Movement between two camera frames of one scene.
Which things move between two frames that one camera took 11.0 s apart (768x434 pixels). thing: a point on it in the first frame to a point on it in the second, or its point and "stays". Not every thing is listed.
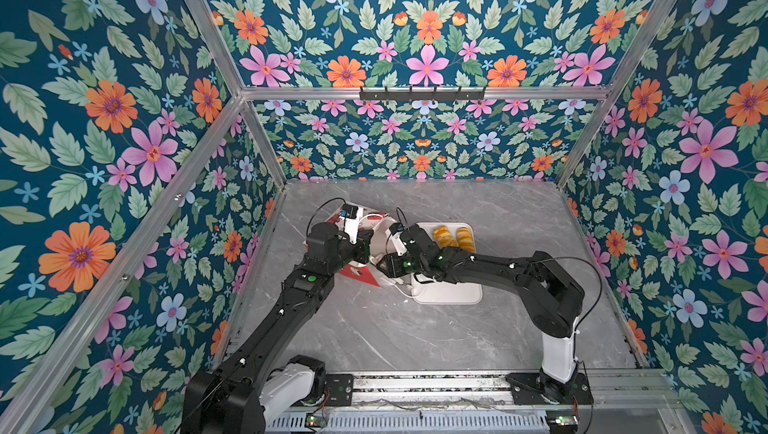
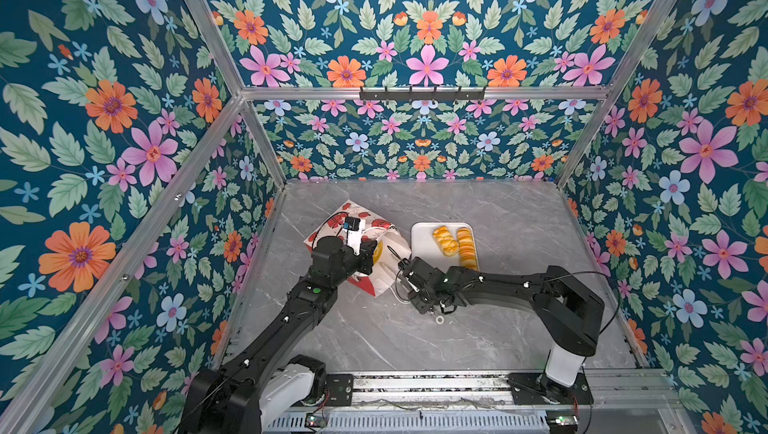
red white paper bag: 378,222 stays
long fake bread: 465,239 stays
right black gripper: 392,266 to 415,303
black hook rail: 422,95 stays
